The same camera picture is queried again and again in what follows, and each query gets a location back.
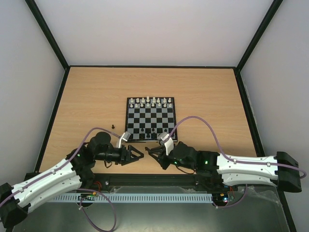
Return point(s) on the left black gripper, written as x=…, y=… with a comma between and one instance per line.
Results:
x=126, y=156

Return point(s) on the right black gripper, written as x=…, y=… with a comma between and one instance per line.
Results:
x=163, y=157

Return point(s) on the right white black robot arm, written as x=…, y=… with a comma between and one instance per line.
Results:
x=280, y=171

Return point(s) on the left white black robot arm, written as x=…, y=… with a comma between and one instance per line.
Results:
x=71, y=173

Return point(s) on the left circuit board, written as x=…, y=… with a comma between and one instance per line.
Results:
x=88, y=196

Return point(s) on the circuit board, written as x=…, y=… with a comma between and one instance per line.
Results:
x=88, y=196
x=223, y=198

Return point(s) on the right circuit board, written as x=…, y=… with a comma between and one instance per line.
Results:
x=223, y=198

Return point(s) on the black and silver chessboard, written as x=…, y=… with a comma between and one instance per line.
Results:
x=149, y=118

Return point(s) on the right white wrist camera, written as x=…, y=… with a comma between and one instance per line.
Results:
x=165, y=140

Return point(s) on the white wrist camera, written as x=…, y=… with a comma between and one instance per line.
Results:
x=165, y=140
x=123, y=138

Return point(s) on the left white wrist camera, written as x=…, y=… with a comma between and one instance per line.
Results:
x=123, y=138

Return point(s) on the light blue slotted cable duct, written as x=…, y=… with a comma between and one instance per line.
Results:
x=138, y=198

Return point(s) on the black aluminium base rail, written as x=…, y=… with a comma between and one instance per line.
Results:
x=106, y=182

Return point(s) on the left black frame post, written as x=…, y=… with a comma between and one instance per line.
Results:
x=32, y=5

